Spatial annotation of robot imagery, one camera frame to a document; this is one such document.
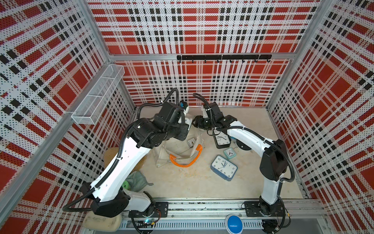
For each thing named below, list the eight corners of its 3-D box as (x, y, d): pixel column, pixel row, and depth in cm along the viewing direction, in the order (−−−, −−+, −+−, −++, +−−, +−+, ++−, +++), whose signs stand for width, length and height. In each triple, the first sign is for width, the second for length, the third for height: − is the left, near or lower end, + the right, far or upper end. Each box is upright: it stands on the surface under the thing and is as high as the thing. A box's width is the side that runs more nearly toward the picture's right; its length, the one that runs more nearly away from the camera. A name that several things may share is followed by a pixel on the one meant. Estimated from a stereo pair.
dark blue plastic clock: (208, 168, 89) (209, 166, 87) (217, 155, 95) (217, 153, 93) (230, 182, 84) (231, 181, 82) (237, 168, 89) (238, 167, 87)
